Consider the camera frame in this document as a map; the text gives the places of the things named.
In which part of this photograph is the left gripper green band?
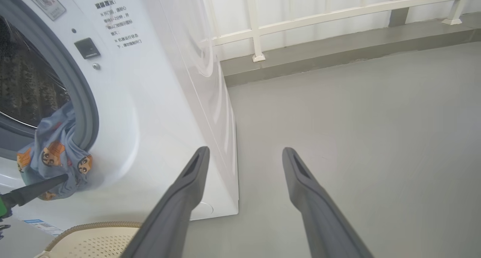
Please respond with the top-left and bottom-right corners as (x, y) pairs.
(0, 173), (69, 218)

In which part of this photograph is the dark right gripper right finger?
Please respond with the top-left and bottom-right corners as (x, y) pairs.
(282, 147), (374, 258)

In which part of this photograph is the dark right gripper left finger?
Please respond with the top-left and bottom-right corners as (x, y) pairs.
(120, 146), (210, 258)

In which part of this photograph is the blue cartoon print clothing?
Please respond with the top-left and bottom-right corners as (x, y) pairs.
(16, 101), (93, 201)

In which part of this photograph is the cream perforated laundry basket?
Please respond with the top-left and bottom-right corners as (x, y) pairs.
(34, 222), (143, 258)

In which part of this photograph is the white front-load washing machine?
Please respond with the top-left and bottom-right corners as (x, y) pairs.
(0, 0), (239, 236)

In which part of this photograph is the grey rubber door seal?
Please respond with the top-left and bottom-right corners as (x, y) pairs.
(0, 0), (100, 161)

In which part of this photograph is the black door latch socket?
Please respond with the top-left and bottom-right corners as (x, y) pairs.
(74, 38), (101, 59)

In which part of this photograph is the round white filter cover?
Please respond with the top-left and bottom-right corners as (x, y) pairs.
(190, 202), (213, 220)

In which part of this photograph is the blue energy label sticker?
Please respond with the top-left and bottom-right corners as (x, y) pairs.
(23, 219), (64, 237)

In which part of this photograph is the steel perforated washer drum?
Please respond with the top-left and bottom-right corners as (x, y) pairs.
(0, 15), (72, 129)

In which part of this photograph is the printed warning text label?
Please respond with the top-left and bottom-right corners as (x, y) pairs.
(94, 0), (142, 49)

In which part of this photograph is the grey rectangular warning sticker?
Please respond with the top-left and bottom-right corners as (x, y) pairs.
(17, 0), (67, 21)

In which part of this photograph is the white metal railing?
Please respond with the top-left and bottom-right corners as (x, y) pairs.
(199, 0), (481, 62)

